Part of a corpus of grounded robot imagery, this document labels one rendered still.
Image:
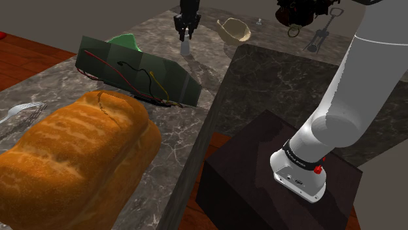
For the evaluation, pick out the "small clear glass piece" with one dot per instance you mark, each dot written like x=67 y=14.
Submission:
x=258 y=22

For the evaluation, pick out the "bright green curved object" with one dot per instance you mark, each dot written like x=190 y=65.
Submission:
x=126 y=40

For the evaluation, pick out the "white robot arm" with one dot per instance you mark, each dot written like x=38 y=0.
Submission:
x=357 y=95

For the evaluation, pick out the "dark robot stand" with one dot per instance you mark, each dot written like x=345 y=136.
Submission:
x=242 y=178

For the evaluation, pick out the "silver fork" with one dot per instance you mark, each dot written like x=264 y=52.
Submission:
x=19 y=109

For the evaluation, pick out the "beige bowl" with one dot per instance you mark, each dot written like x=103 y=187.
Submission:
x=237 y=32

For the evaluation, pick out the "brown bread loaf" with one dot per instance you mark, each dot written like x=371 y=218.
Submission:
x=76 y=159

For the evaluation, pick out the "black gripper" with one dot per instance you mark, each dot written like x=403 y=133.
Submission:
x=189 y=7

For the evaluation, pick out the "red round object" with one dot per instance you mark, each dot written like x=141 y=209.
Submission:
x=2 y=35

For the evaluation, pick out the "metal corkscrew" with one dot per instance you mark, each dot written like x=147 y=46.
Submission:
x=321 y=33

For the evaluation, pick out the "small pale grey shaker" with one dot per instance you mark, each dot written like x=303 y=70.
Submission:
x=185 y=47

